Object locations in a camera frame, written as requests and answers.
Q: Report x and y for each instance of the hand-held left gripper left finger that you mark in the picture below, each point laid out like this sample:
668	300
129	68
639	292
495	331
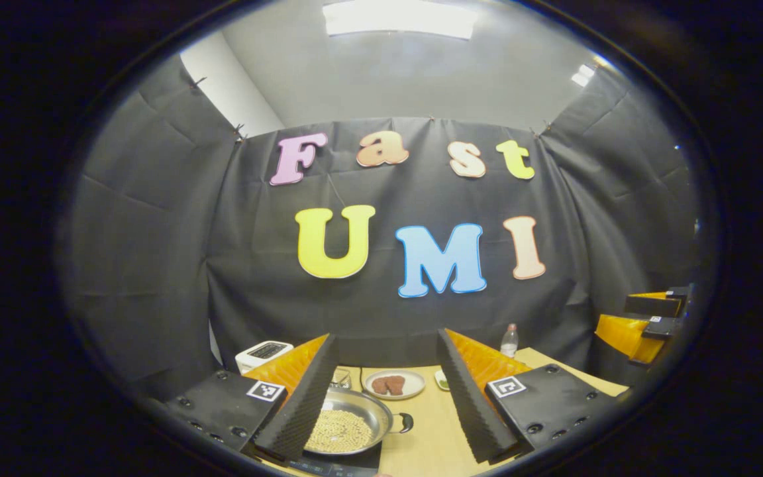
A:
302	404

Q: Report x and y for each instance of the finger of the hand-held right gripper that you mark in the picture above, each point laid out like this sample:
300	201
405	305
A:
623	338
653	306

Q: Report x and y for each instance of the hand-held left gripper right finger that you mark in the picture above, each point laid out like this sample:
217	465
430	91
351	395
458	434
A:
474	404

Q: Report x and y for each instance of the stainless steel pot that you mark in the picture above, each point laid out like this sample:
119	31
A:
371	405

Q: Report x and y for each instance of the black induction cooktop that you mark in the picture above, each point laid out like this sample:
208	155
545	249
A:
361	462

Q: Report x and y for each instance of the white divided dish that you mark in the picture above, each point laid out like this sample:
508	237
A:
440	375

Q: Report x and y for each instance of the pile of soybeans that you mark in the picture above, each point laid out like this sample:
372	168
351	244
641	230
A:
342	430

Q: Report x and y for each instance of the white round plate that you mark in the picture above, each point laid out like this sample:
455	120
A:
418	384

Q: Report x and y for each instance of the white toaster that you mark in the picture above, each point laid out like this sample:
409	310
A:
249	363

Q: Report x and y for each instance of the clear red-label water bottle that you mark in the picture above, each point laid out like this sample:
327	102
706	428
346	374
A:
508	344

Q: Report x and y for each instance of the red meat slices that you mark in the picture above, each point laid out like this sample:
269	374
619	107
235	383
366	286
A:
389	385

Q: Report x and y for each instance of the small ceiling light panel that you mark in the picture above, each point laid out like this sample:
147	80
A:
583	74

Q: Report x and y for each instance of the large ceiling light panel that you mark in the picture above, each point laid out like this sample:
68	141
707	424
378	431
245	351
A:
398	18

